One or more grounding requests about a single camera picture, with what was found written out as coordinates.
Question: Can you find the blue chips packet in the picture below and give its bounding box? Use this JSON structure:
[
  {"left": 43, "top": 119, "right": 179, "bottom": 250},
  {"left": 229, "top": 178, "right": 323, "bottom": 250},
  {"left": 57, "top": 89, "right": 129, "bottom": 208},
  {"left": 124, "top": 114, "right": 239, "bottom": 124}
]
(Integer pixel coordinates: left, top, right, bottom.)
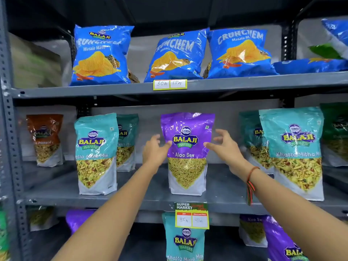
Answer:
[
  {"left": 69, "top": 24, "right": 135, "bottom": 87},
  {"left": 144, "top": 28, "right": 210, "bottom": 83},
  {"left": 321, "top": 18, "right": 348, "bottom": 60},
  {"left": 273, "top": 58, "right": 348, "bottom": 75},
  {"left": 206, "top": 28, "right": 278, "bottom": 79}
]

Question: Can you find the red thread wristband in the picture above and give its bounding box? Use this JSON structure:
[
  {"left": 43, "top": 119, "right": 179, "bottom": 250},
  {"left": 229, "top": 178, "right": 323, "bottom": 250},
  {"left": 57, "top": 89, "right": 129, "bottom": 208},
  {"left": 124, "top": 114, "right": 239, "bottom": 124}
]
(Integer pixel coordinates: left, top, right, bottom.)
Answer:
[{"left": 246, "top": 166, "right": 261, "bottom": 206}]

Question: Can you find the dark green snack pouch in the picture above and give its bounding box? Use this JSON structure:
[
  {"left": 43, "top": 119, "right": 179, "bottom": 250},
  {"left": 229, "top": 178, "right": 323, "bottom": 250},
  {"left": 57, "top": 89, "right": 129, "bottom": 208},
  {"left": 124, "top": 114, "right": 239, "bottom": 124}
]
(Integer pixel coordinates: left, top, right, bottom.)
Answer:
[{"left": 320, "top": 102, "right": 348, "bottom": 168}]

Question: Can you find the person's right hand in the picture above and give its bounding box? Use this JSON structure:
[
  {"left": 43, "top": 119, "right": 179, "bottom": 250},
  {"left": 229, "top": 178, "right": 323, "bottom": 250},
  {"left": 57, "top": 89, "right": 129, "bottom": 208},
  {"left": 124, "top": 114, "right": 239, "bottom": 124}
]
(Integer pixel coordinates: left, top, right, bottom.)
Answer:
[{"left": 203, "top": 129, "right": 247, "bottom": 175}]

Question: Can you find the person's left hand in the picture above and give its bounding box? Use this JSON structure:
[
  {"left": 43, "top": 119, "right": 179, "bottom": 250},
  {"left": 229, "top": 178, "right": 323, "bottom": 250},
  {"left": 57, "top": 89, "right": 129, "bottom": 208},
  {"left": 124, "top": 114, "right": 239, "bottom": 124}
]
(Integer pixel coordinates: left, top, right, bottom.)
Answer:
[{"left": 142, "top": 134, "right": 172, "bottom": 175}]

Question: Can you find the clear yellow snack pouch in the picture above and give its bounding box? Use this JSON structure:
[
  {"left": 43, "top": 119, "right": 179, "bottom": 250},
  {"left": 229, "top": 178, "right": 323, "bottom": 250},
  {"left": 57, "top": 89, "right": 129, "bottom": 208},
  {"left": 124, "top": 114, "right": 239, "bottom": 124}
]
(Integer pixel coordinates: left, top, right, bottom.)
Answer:
[{"left": 27, "top": 206, "right": 59, "bottom": 232}]

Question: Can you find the person's left forearm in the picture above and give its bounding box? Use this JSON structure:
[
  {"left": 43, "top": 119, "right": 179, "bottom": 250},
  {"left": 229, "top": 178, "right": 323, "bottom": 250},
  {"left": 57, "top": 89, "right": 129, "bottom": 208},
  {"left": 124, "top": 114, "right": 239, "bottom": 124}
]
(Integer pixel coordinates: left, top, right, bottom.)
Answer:
[{"left": 51, "top": 160, "right": 164, "bottom": 261}]

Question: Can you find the yellow handwritten price label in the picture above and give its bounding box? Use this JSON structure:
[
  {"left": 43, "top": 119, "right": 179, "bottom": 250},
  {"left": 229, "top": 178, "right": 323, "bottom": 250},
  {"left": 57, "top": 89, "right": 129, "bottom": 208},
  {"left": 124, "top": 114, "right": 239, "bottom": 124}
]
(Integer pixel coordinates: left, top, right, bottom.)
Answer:
[{"left": 153, "top": 79, "right": 188, "bottom": 91}]

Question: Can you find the grey metal shelving rack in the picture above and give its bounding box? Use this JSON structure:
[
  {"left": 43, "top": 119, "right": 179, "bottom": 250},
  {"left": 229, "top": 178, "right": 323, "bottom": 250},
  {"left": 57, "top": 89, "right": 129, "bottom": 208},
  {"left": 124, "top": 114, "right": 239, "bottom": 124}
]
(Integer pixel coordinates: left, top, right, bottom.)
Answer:
[{"left": 0, "top": 0, "right": 348, "bottom": 261}]

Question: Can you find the green and yellow price tag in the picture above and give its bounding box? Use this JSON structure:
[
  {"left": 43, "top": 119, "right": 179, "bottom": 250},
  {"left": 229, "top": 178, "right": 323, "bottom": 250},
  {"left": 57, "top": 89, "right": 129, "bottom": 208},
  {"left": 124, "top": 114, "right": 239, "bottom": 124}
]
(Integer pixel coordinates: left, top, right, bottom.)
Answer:
[{"left": 174, "top": 202, "right": 210, "bottom": 230}]

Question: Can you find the teal snack mix pouch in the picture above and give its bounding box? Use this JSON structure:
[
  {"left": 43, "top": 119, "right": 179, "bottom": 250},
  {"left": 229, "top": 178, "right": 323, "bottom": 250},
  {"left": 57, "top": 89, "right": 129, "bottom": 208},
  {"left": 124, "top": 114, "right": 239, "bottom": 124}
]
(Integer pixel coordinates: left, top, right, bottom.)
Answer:
[
  {"left": 238, "top": 110, "right": 274, "bottom": 175},
  {"left": 116, "top": 114, "right": 140, "bottom": 172},
  {"left": 258, "top": 107, "right": 325, "bottom": 202},
  {"left": 74, "top": 113, "right": 119, "bottom": 196},
  {"left": 162, "top": 212, "right": 206, "bottom": 261}
]

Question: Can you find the person's right forearm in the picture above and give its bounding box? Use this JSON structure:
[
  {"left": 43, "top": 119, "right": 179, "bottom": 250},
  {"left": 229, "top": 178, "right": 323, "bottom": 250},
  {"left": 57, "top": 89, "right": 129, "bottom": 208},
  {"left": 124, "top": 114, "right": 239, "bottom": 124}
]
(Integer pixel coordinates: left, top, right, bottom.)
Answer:
[{"left": 229, "top": 160, "right": 348, "bottom": 261}]

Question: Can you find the light green snack packet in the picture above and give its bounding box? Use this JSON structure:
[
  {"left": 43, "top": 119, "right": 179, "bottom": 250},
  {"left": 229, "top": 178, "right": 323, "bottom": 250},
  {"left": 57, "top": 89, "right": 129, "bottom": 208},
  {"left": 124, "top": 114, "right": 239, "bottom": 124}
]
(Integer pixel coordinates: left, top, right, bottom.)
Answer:
[{"left": 0, "top": 210, "right": 10, "bottom": 261}]

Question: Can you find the orange snack mix pouch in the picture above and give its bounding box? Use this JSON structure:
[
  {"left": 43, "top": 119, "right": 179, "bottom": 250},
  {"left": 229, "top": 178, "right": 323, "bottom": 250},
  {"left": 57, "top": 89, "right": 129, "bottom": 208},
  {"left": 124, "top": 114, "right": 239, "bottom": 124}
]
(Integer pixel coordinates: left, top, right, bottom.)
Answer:
[{"left": 26, "top": 114, "right": 64, "bottom": 168}]

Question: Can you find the pale green snack bag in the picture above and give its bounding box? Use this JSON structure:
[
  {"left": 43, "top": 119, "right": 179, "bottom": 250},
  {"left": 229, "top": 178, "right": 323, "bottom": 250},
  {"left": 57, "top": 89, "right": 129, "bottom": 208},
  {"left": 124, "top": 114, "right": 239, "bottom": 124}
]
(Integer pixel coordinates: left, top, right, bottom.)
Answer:
[{"left": 8, "top": 32, "right": 63, "bottom": 89}]

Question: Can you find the green chips packet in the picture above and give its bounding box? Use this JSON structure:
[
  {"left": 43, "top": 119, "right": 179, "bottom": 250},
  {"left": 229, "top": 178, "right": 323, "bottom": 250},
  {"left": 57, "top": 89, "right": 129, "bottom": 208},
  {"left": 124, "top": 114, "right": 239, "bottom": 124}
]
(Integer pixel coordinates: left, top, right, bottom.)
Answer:
[{"left": 308, "top": 43, "right": 343, "bottom": 60}]

